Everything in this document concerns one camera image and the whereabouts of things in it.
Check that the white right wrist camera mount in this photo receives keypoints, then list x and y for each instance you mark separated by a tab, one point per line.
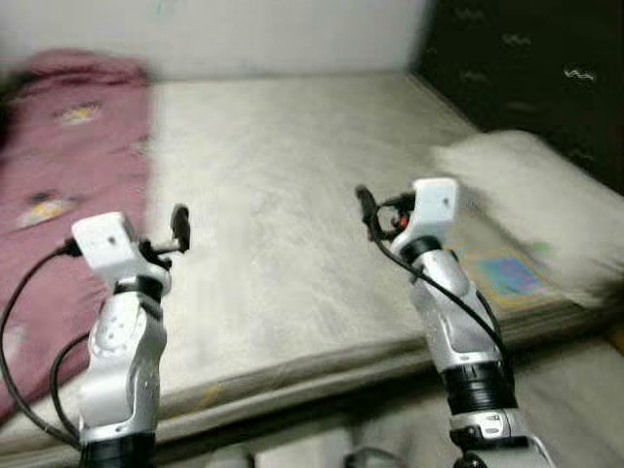
434	205

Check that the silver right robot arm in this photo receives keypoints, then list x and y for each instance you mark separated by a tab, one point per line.
458	331

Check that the black tufted headboard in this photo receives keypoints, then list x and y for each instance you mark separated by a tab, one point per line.
526	78

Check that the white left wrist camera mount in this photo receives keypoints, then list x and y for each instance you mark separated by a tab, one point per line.
107	244

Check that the grey robot right leg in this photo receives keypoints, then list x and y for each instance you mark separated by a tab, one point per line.
370	458

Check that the yellow blue picture book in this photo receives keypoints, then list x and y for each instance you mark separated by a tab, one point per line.
507	276

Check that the white quilted mattress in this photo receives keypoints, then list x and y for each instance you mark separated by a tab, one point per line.
292	195

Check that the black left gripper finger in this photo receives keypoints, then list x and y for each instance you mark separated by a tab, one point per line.
179	226

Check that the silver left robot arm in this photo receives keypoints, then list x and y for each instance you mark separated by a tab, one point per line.
122	370

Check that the grey robot left leg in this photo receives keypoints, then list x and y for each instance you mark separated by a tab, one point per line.
229	458

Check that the purple cartoon print quilt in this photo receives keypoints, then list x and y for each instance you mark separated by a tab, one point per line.
68	166

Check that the white printed pillow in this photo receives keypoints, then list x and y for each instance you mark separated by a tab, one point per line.
546	195

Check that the grey robot leg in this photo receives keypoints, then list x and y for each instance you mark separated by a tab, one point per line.
229	458
370	458

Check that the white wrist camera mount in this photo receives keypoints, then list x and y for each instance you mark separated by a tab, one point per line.
434	205
107	244

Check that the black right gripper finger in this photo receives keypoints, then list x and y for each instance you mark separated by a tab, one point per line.
366	207

